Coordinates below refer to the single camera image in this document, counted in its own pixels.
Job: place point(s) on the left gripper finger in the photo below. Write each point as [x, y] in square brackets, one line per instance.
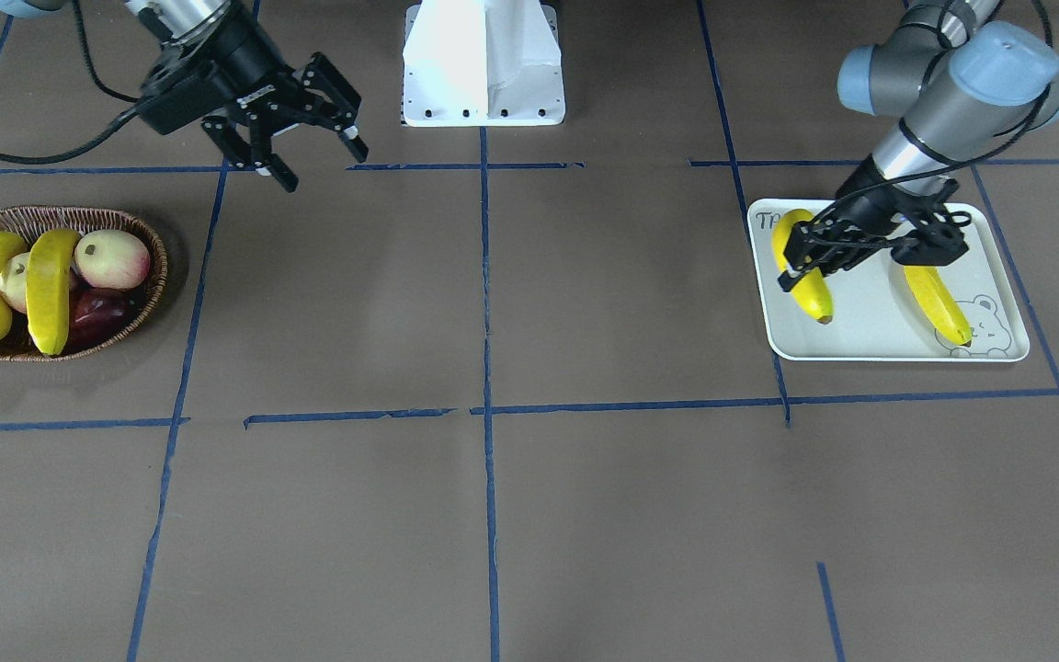
[828, 257]
[834, 229]

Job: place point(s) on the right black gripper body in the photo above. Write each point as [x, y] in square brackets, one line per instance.
[240, 57]

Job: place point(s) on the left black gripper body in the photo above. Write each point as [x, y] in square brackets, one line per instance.
[865, 212]

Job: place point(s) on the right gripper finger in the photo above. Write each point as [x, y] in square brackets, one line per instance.
[254, 151]
[334, 103]

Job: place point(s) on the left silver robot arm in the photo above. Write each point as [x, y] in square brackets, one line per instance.
[960, 86]

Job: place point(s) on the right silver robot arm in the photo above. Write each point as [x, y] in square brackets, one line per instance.
[171, 21]

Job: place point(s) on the brown wicker basket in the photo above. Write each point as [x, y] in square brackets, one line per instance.
[75, 280]

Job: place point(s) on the cream bear tray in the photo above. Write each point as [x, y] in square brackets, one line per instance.
[876, 318]

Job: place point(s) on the pink white peach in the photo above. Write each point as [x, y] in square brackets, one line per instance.
[112, 259]

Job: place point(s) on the dark red apple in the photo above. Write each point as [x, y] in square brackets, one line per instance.
[97, 315]

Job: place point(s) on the white pedestal base plate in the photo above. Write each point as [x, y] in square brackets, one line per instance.
[482, 64]

